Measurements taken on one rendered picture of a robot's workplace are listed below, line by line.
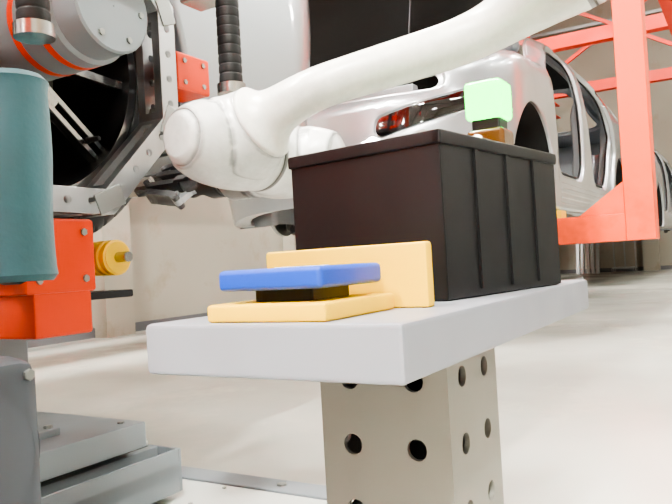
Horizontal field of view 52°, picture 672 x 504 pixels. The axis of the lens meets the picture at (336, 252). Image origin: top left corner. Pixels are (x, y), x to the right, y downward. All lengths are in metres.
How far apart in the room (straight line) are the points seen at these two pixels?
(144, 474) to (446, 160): 0.91
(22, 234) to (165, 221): 5.63
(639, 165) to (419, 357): 4.01
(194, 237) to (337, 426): 6.32
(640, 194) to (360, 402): 3.87
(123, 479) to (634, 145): 3.63
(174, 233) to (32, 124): 5.69
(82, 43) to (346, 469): 0.71
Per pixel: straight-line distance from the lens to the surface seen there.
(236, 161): 0.88
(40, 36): 0.86
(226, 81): 1.08
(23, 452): 0.74
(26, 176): 0.92
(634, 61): 4.42
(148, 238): 6.35
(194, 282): 6.77
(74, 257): 1.10
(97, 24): 1.02
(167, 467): 1.29
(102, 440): 1.22
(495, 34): 0.93
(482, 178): 0.52
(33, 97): 0.94
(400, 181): 0.48
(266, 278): 0.38
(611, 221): 4.32
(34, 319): 1.06
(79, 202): 1.12
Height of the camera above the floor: 0.48
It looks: 1 degrees up
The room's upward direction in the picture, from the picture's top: 3 degrees counter-clockwise
